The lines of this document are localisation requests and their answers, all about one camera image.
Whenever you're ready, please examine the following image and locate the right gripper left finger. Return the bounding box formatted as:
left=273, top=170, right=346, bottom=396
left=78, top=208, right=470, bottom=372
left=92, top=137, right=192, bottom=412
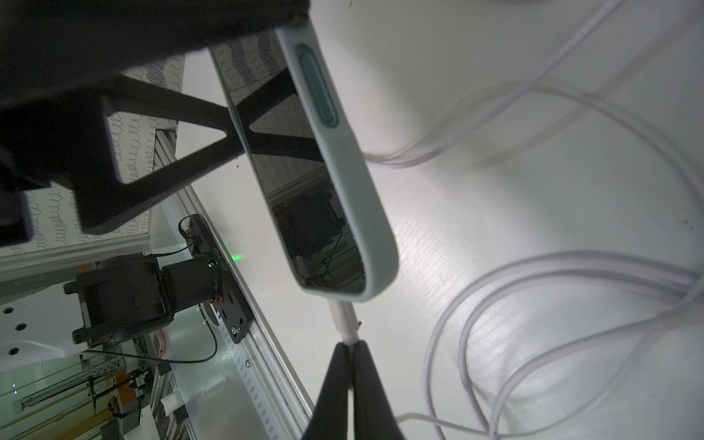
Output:
left=302, top=343, right=352, bottom=440

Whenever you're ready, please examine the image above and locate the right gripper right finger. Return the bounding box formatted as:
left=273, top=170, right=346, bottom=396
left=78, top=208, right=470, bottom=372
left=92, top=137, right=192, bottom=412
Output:
left=351, top=341, right=404, bottom=440

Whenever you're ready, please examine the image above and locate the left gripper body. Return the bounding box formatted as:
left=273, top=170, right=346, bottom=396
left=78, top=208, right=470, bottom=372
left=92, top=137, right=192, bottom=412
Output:
left=1, top=1, right=310, bottom=247

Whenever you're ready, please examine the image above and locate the white charging cable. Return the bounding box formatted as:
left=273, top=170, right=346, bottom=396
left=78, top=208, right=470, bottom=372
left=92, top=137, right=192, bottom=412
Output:
left=362, top=0, right=704, bottom=210
left=328, top=241, right=704, bottom=440

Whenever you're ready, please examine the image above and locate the phone with mint case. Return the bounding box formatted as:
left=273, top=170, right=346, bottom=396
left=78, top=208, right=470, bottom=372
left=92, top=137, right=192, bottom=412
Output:
left=210, top=22, right=399, bottom=302

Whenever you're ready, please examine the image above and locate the aluminium front rail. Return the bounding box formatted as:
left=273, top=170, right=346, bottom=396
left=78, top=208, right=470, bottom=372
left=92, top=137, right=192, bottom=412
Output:
left=153, top=128, right=317, bottom=440

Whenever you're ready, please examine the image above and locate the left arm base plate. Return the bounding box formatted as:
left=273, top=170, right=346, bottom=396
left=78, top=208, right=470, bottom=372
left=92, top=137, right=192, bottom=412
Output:
left=178, top=214, right=255, bottom=344

